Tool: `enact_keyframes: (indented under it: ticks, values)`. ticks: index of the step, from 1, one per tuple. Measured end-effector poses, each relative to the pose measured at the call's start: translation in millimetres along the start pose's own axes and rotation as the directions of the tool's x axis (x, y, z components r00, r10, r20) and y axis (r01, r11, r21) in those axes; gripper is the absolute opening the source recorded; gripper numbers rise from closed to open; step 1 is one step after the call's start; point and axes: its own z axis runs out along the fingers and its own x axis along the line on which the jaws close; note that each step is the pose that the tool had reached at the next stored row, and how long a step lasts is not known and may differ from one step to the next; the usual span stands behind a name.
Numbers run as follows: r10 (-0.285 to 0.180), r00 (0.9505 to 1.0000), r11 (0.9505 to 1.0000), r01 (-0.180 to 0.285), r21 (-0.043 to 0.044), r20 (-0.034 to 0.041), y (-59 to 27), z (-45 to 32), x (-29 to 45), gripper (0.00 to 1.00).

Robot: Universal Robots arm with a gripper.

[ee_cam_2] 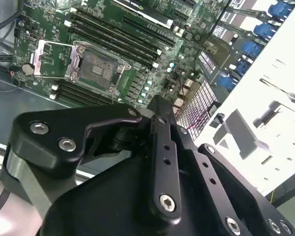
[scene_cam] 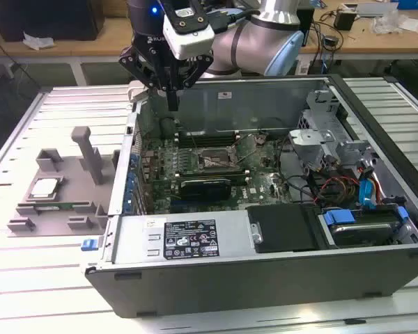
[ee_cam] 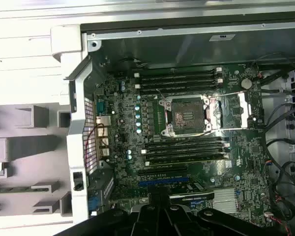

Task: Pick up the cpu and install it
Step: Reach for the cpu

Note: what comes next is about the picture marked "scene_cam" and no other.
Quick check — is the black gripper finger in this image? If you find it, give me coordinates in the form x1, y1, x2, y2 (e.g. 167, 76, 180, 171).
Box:
118, 47, 173, 112
172, 51, 215, 112

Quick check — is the CPU with silver top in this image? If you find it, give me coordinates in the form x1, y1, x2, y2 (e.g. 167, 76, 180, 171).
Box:
30, 177, 65, 200

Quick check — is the CPU socket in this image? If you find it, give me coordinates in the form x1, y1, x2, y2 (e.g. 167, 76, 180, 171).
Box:
196, 146, 240, 171

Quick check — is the beige case latch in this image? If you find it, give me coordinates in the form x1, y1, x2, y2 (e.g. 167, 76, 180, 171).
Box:
127, 79, 150, 102

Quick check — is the wooden desk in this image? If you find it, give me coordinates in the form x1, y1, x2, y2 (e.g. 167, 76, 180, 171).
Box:
0, 0, 418, 67

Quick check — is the RAM slot with white latches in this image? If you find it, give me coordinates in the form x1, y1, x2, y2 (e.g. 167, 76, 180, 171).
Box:
176, 130, 238, 136
176, 138, 238, 143

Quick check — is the RAM slot with black latches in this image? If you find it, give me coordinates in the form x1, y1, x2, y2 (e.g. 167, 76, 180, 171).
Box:
176, 141, 238, 148
176, 134, 238, 139

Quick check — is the black computer tower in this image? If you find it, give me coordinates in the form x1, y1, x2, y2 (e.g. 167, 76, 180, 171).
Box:
0, 0, 105, 42

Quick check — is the crumpled white paper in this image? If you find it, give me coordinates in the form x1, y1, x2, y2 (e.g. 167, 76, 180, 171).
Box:
22, 30, 56, 50

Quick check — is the graphics card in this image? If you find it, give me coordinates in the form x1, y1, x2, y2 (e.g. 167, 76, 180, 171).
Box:
178, 178, 232, 202

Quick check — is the silver metal drive cage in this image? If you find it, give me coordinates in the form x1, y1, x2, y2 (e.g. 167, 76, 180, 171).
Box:
288, 89, 373, 168

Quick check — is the green motherboard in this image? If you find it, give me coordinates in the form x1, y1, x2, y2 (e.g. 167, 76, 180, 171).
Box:
135, 131, 291, 215

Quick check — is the grey parts rack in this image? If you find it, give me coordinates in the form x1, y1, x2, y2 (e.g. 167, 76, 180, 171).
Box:
6, 125, 123, 238

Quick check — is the black power adapter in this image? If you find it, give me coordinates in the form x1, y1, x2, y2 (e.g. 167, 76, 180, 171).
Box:
333, 8, 357, 31

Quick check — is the green RAM stick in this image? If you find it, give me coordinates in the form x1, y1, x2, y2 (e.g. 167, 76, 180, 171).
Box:
33, 201, 91, 212

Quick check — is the silver power supply unit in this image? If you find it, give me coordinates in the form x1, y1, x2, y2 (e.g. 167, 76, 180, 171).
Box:
110, 209, 257, 266

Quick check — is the black plastic shroud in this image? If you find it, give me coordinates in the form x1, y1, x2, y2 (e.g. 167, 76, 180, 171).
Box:
246, 204, 323, 254

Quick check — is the blue case release latch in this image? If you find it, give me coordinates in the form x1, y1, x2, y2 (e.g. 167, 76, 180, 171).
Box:
80, 238, 103, 252

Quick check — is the clear plastic bag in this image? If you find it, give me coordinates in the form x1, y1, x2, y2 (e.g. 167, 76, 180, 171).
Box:
370, 9, 407, 35

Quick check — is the blue disk carrier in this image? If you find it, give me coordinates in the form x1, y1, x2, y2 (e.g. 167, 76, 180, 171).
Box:
322, 205, 411, 229

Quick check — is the open grey PC case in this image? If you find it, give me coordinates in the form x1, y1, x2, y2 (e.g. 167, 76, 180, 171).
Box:
84, 73, 418, 319

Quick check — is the hard disk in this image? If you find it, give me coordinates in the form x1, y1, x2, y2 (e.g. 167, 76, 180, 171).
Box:
329, 222, 394, 248

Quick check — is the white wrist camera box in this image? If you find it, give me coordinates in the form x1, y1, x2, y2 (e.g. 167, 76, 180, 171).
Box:
159, 0, 216, 61

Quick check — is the black camera cable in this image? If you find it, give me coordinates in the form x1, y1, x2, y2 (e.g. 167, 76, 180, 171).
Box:
208, 7, 262, 33

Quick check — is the red power wire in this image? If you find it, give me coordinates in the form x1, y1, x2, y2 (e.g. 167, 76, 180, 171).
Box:
322, 176, 359, 191

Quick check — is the yellow power wire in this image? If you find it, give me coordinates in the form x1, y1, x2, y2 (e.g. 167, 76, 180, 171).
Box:
343, 182, 359, 202

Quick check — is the blue flat data wire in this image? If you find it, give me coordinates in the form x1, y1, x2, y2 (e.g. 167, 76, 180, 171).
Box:
357, 166, 382, 212

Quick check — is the orange data wire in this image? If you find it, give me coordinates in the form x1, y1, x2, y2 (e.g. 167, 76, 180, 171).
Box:
375, 172, 386, 206

